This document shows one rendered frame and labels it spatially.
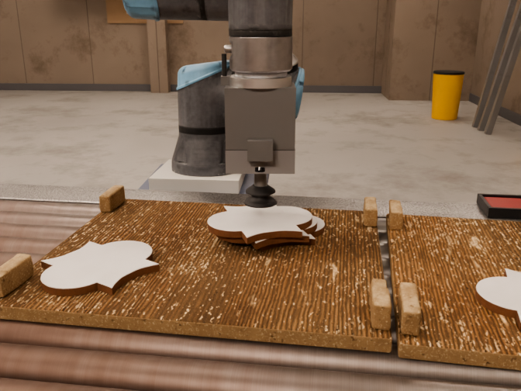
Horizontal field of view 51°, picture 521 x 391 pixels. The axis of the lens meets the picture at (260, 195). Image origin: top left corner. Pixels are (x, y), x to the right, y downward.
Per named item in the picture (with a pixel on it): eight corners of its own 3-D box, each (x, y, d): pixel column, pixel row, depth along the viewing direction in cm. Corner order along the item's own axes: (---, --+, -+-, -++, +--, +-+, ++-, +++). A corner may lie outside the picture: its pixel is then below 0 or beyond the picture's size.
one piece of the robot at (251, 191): (244, 189, 68) (244, 204, 69) (275, 189, 68) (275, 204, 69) (246, 181, 72) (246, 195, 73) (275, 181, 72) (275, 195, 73)
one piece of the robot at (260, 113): (215, 57, 59) (219, 199, 64) (298, 57, 59) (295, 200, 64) (222, 51, 69) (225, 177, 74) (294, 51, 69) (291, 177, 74)
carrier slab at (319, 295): (118, 207, 89) (117, 198, 89) (374, 220, 83) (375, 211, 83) (-17, 318, 56) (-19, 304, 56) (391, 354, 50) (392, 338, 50)
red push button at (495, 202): (482, 204, 92) (483, 196, 92) (519, 205, 91) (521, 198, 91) (491, 216, 86) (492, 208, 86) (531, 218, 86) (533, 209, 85)
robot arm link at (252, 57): (294, 37, 61) (221, 37, 61) (293, 79, 62) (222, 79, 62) (291, 35, 68) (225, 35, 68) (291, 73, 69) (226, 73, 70)
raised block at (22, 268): (20, 274, 62) (17, 251, 62) (36, 275, 62) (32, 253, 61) (-12, 299, 57) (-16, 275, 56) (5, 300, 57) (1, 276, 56)
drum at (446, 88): (432, 120, 678) (436, 72, 660) (426, 115, 713) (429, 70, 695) (463, 120, 676) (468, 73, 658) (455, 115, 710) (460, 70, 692)
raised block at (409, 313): (396, 304, 56) (398, 280, 55) (415, 306, 55) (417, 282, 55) (399, 337, 50) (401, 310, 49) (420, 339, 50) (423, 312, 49)
